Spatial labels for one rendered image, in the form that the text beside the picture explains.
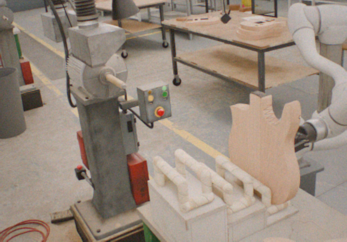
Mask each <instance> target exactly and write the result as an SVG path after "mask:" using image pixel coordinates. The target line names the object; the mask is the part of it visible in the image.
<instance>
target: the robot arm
mask: <svg viewBox="0 0 347 242"><path fill-rule="evenodd" d="M287 24H288V27H289V30H290V33H291V35H292V37H293V41H294V42H295V44H296V45H297V47H298V49H299V51H300V53H301V54H302V56H303V58H304V60H305V61H306V62H307V63H308V64H309V65H310V66H311V67H312V68H314V69H316V70H319V86H318V104H317V110H316V111H315V112H314V113H313V114H312V117H311V119H309V120H307V121H304V120H303V119H302V118H301V119H300V125H299V128H298V130H297V132H296V134H295V138H294V151H295V155H296V158H297V161H298V168H299V170H300V169H303V168H305V167H310V166H311V162H309V161H307V160H305V159H303V154H305V153H306V152H308V151H321V150H331V149H336V148H339V147H340V146H342V145H344V144H345V143H346V142H347V72H346V71H345V69H344V68H343V67H341V66H340V65H341V58H342V45H343V43H344V41H345V39H346V37H347V6H344V5H341V4H327V5H317V6H306V5H305V4H301V3H295V4H293V5H292V6H291V7H290V9H289V12H288V17H287ZM315 34H317V35H318V39H319V41H320V55H319V54H318V52H317V51H316V45H315V38H314V35H315Z"/></svg>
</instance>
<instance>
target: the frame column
mask: <svg viewBox="0 0 347 242"><path fill-rule="evenodd" d="M73 97H74V99H75V101H76V106H77V110H78V116H79V122H80V127H81V129H82V135H83V141H84V145H85V150H86V156H87V162H88V166H89V170H90V174H91V180H92V182H93V184H94V188H95V190H94V189H93V197H92V203H93V205H94V206H95V207H96V209H97V210H98V212H99V213H100V215H101V216H102V217H103V218H104V219H107V218H110V217H112V216H114V215H117V214H120V213H122V212H125V211H128V210H129V209H133V208H135V207H138V206H136V203H135V200H134V196H133V194H132V189H131V182H130V175H129V171H128V164H127V160H126V152H125V145H124V138H123V131H122V125H121V118H120V111H119V107H118V97H116V98H112V99H109V100H106V101H102V102H99V103H95V104H91V105H87V106H85V105H84V104H83V103H81V102H80V101H79V100H77V98H76V97H75V96H73Z"/></svg>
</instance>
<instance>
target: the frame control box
mask: <svg viewBox="0 0 347 242"><path fill-rule="evenodd" d="M162 86H166V87H167V88H166V90H164V91H163V90H162ZM136 89H137V97H138V106H139V110H140V115H138V114H137V113H135V112H134V111H133V109H131V108H130V109H126V110H125V111H124V112H123V114H127V110H129V111H131V112H132V113H133V114H134V115H135V116H136V117H137V118H138V119H139V120H141V121H142V122H143V123H144V124H145V125H146V126H147V127H149V128H150V129H153V122H156V121H159V120H162V119H164V118H168V117H171V116H172V115H171V104H170V92H169V84H167V83H164V82H163V81H161V80H160V81H157V82H153V83H150V84H146V85H142V86H137V87H136ZM148 90H152V94H151V95H149V94H147V91H148ZM163 92H167V93H168V95H167V96H166V97H164V96H163ZM149 96H153V99H152V101H149ZM159 109H163V111H164V114H163V115H162V116H159V115H158V111H159ZM150 123H151V125H149V124H150Z"/></svg>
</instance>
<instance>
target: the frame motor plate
mask: <svg viewBox="0 0 347 242"><path fill-rule="evenodd" d="M78 86H80V85H79V84H77V83H73V84H70V92H71V94H72V95H73V96H75V97H76V98H77V100H79V101H80V102H81V103H83V104H84V105H85V106H87V105H91V104H95V103H99V102H102V101H106V100H109V99H112V98H116V97H121V96H123V95H125V90H124V89H122V90H121V91H120V92H119V93H118V94H116V95H114V96H112V97H110V98H96V99H94V100H92V99H91V98H90V97H89V96H87V95H86V94H85V93H83V91H81V90H79V89H78Z"/></svg>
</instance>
